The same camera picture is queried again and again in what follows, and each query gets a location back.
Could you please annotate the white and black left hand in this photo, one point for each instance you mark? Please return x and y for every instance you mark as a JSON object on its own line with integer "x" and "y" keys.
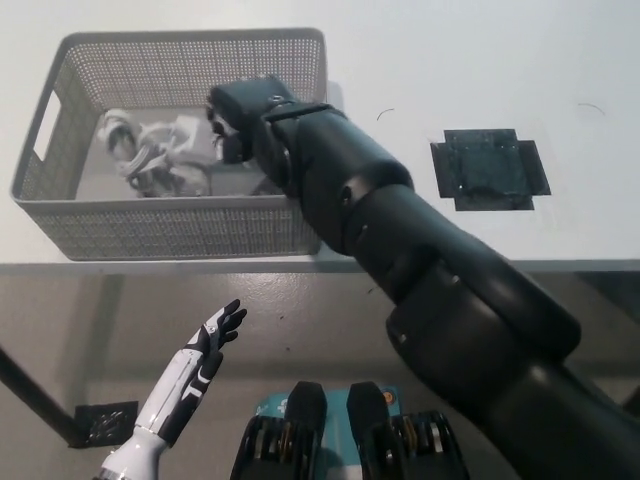
{"x": 185, "y": 380}

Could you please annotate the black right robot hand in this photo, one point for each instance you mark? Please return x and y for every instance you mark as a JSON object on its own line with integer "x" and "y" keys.
{"x": 250, "y": 110}

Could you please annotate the black and teal robot body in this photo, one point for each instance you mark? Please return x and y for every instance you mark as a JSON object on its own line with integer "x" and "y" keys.
{"x": 310, "y": 440}

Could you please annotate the grey perforated plastic basket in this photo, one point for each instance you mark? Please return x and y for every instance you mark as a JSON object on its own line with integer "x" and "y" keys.
{"x": 175, "y": 230}

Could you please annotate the black table leg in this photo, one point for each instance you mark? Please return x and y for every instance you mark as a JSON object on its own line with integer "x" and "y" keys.
{"x": 35, "y": 395}

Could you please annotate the black tape patch on table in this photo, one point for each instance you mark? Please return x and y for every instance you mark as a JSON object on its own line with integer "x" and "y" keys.
{"x": 490, "y": 170}

